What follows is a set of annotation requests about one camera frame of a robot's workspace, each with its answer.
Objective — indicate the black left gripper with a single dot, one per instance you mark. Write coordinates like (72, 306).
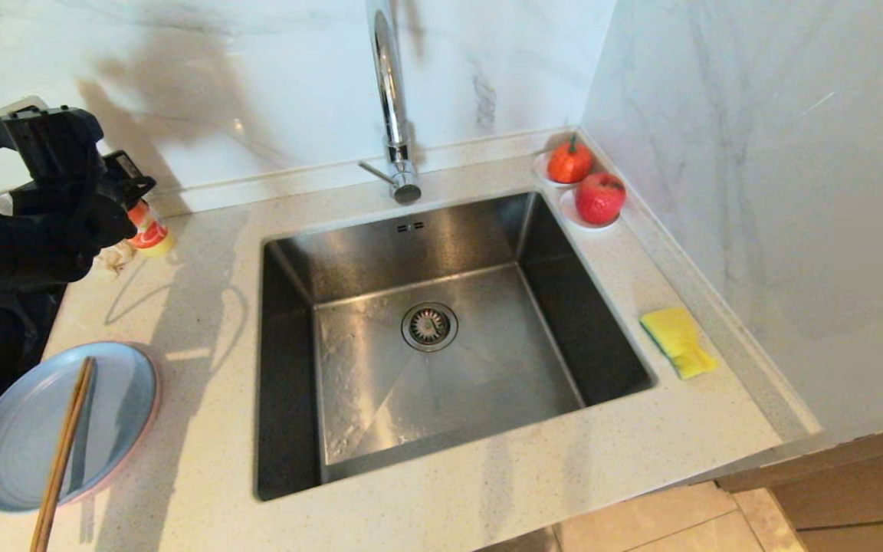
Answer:
(58, 146)

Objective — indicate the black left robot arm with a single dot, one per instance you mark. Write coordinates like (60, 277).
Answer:
(20, 238)

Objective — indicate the stainless steel sink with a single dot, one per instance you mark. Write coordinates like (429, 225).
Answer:
(487, 330)

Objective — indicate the yellow green sponge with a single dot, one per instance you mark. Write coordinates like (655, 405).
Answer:
(675, 337)

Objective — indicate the crumpled beige rag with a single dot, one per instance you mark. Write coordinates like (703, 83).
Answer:
(116, 259)

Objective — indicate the pink plate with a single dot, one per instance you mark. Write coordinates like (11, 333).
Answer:
(149, 425)

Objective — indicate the light blue plate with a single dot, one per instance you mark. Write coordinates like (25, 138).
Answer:
(20, 437)

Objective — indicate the chrome faucet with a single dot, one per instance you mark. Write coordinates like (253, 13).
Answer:
(394, 100)

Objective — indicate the metal drain strainer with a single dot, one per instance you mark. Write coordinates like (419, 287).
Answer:
(429, 326)

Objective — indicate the small white dish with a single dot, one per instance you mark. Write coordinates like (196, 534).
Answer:
(570, 218)
(539, 175)

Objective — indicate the orange toy pumpkin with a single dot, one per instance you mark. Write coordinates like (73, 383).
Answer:
(569, 163)

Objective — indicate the red toy apple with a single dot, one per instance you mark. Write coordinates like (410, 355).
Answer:
(599, 199)

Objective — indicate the wooden cabinet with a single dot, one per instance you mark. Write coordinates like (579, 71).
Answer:
(855, 491)

